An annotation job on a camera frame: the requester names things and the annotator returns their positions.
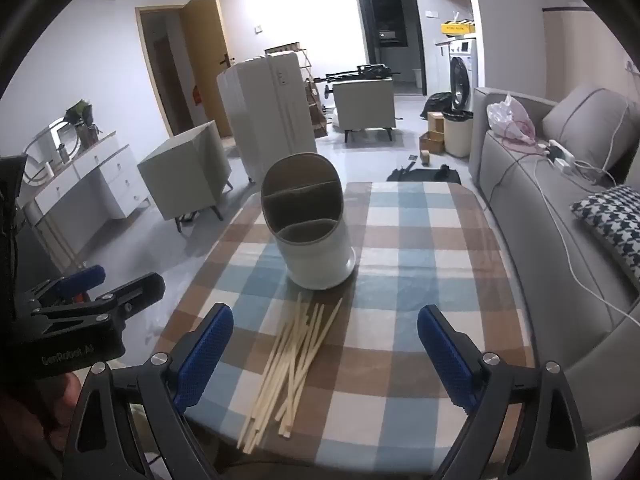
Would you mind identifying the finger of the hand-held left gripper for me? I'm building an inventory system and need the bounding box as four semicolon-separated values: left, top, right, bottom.
30;272;167;333
17;265;107;311

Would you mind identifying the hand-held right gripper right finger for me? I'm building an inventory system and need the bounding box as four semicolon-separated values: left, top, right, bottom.
417;304;591;480

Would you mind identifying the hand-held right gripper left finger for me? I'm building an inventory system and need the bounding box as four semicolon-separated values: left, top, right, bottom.
62;303;236;480

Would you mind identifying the pile of wooden chopsticks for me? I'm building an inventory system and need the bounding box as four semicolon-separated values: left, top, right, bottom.
235;292;345;453

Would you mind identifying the white cylindrical utensil holder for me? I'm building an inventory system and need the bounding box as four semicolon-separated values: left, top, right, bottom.
261;152;358;291

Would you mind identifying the person's left hand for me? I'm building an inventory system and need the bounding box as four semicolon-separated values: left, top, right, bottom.
30;372;85;461

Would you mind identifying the white desk with drawers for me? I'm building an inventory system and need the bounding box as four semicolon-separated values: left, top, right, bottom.
22;130;151;221

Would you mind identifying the checkered tablecloth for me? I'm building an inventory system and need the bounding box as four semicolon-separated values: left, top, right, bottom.
150;180;536;466

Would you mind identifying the grey nightstand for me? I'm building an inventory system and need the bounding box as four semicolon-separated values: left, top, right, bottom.
332;79;396;143
137;121;233;233

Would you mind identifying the round metal mirror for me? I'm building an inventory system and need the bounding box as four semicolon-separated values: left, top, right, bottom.
25;121;81;183

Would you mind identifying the grey fabric sofa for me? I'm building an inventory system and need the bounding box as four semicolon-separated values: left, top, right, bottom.
467;85;640;441

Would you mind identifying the potted green plant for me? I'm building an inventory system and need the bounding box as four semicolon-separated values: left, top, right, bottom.
65;100;101;148

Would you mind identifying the black backpack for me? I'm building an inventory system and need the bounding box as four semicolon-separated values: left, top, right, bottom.
386;164;462;184

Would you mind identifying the houndstooth pillow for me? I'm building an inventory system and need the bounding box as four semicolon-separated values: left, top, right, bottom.
570;185;640;286

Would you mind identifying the beige trash bin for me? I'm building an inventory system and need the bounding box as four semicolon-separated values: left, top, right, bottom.
442;109;473;158

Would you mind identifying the white hard suitcase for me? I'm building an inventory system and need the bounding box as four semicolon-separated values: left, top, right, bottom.
216;51;318;186

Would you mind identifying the white power strip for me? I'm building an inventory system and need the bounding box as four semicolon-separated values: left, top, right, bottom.
547;139;577;167

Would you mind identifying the wooden door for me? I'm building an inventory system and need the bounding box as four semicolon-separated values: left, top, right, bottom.
181;0;236;138

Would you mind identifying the white plastic bag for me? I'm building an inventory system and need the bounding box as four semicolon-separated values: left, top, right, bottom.
486;94;536;146

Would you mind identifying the black trash bag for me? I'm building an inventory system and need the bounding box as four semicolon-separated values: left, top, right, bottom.
419;92;453;121

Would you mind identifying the wooden rack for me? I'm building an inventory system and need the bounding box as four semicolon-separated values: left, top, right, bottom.
262;42;328;138

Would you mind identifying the grey sofa cushion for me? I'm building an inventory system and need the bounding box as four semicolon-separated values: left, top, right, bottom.
542;84;633;171

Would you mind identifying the white washing machine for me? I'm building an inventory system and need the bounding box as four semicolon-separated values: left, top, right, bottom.
449;39;478;111

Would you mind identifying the black tripod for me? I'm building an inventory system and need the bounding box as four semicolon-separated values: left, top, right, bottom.
325;63;402;83

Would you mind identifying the black framed glass door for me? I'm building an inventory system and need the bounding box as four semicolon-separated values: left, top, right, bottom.
351;0;428;96

